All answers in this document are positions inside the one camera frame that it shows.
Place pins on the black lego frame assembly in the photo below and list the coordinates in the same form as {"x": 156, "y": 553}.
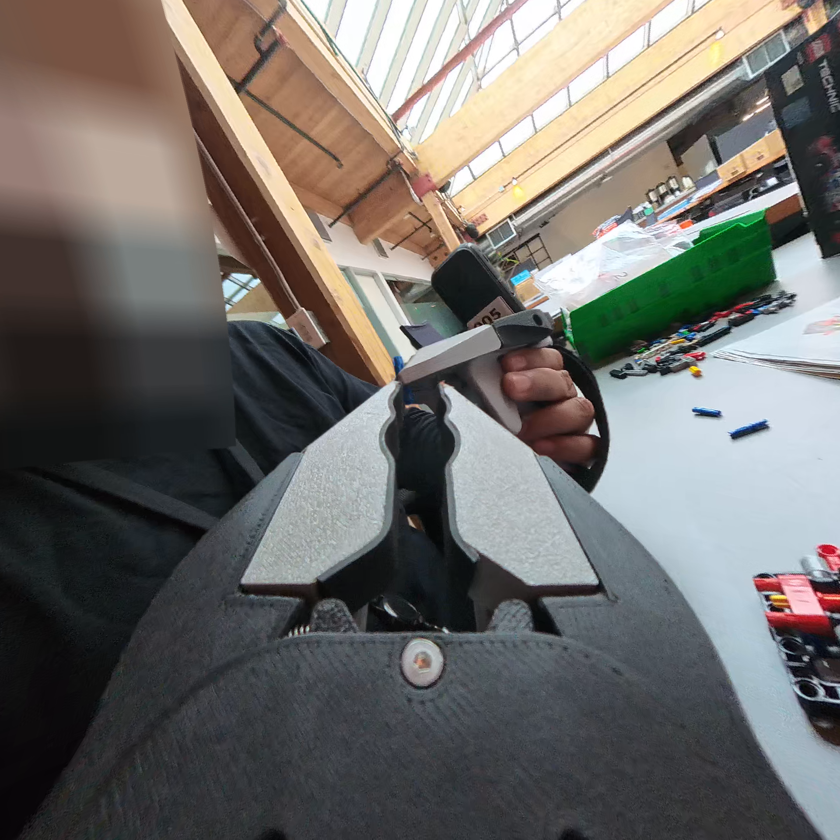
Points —
{"x": 800, "y": 610}

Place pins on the grey electrical box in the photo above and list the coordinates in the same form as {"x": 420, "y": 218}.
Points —
{"x": 308, "y": 327}

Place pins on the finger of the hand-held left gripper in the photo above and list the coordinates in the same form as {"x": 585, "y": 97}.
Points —
{"x": 453, "y": 351}

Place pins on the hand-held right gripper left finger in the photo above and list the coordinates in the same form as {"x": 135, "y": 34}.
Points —
{"x": 328, "y": 512}

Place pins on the black lego set box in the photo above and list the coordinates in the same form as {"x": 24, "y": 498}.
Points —
{"x": 814, "y": 164}

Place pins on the person's left hand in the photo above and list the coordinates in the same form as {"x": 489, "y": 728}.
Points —
{"x": 551, "y": 407}

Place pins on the green plastic bin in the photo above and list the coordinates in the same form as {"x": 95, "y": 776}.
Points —
{"x": 689, "y": 289}

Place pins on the clear plastic bags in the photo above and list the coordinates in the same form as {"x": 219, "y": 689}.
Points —
{"x": 610, "y": 256}

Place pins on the lego instruction booklet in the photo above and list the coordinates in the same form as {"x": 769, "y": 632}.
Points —
{"x": 800, "y": 341}

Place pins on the wooden post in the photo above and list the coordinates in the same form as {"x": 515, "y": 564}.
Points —
{"x": 275, "y": 197}

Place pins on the pile of loose lego parts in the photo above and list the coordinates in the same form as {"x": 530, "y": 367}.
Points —
{"x": 682, "y": 358}

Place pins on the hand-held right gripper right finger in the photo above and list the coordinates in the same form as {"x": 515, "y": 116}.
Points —
{"x": 518, "y": 518}

